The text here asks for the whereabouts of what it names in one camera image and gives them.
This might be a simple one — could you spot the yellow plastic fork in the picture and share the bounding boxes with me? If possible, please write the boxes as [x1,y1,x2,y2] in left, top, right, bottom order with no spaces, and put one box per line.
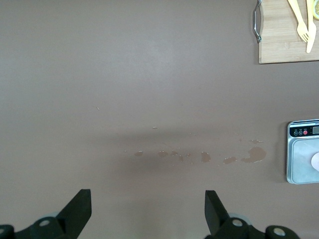
[288,0,310,42]

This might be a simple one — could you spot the lemon slice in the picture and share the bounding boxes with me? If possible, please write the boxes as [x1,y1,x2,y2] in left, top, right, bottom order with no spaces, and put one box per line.
[311,0,319,21]

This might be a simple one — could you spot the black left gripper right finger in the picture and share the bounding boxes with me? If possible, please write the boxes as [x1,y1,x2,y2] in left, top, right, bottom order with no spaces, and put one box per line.
[204,190,300,239]

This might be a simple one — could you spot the silver digital kitchen scale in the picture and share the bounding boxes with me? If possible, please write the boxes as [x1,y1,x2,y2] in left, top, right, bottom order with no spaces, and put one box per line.
[286,119,319,184]

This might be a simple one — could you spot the wooden cutting board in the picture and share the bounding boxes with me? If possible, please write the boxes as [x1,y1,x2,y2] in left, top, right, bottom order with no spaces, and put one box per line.
[253,0,319,65]

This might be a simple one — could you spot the yellow plastic knife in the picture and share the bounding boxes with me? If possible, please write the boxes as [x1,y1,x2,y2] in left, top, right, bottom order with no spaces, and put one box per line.
[306,0,317,54]

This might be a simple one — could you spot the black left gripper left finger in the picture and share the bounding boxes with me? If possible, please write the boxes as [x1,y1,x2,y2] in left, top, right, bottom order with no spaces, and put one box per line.
[0,189,92,239]

